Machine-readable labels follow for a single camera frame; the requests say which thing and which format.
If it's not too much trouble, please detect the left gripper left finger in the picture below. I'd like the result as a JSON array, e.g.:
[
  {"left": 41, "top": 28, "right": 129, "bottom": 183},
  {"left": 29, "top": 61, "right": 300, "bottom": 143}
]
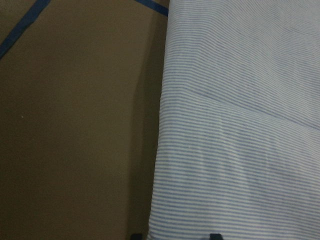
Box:
[{"left": 131, "top": 233, "right": 143, "bottom": 240}]

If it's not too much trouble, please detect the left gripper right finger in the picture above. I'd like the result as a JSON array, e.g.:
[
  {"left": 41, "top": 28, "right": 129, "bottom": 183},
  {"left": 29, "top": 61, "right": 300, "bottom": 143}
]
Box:
[{"left": 209, "top": 233, "right": 222, "bottom": 240}]

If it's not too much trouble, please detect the blue striped button shirt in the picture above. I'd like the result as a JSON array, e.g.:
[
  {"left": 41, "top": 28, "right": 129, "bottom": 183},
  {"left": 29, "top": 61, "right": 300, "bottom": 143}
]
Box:
[{"left": 147, "top": 0, "right": 320, "bottom": 240}]

